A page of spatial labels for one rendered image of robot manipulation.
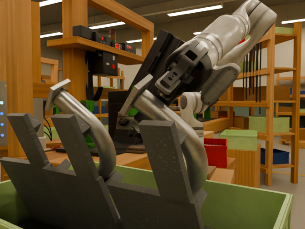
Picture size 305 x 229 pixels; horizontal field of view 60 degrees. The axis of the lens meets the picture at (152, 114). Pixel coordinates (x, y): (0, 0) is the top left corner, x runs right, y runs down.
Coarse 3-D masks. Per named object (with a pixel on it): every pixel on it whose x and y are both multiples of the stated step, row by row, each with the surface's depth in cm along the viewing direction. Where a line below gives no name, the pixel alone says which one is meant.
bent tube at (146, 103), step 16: (144, 80) 34; (128, 96) 34; (144, 96) 34; (144, 112) 34; (160, 112) 34; (192, 128) 35; (192, 144) 34; (192, 160) 35; (192, 176) 36; (192, 192) 38
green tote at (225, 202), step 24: (72, 168) 82; (120, 168) 81; (0, 192) 64; (216, 192) 65; (240, 192) 62; (264, 192) 59; (0, 216) 64; (24, 216) 69; (216, 216) 65; (240, 216) 62; (264, 216) 59; (288, 216) 49
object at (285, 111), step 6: (276, 78) 884; (282, 78) 876; (288, 78) 868; (300, 78) 852; (276, 84) 888; (300, 96) 854; (276, 108) 891; (282, 108) 890; (288, 108) 880; (276, 114) 888; (282, 114) 880; (288, 114) 872; (300, 114) 856; (300, 126) 900
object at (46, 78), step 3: (42, 75) 945; (45, 75) 959; (48, 75) 971; (42, 78) 945; (45, 78) 959; (48, 78) 971; (45, 81) 945; (48, 81) 955; (45, 111) 961; (48, 111) 973; (45, 114) 961; (48, 114) 973; (51, 114) 987
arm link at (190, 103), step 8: (184, 96) 110; (192, 96) 108; (200, 96) 110; (184, 104) 110; (192, 104) 107; (200, 104) 109; (184, 112) 110; (192, 112) 107; (192, 120) 107; (200, 128) 109
